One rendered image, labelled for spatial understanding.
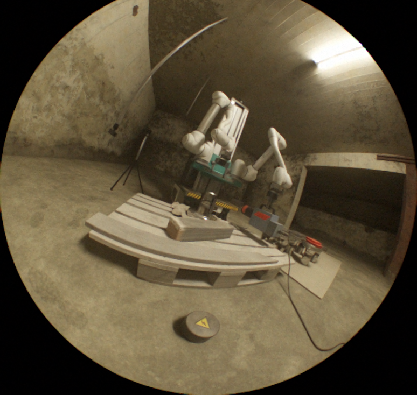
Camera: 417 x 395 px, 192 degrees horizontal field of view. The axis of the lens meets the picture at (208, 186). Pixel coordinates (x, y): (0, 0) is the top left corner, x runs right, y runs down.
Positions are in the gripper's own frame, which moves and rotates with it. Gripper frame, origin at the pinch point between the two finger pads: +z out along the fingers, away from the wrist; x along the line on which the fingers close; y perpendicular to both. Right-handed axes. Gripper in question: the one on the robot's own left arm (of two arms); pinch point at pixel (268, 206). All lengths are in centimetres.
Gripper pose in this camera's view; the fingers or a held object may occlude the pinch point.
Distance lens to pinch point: 116.1
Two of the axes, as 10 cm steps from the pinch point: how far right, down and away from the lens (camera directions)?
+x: -8.2, -3.1, -4.8
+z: -3.6, 9.3, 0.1
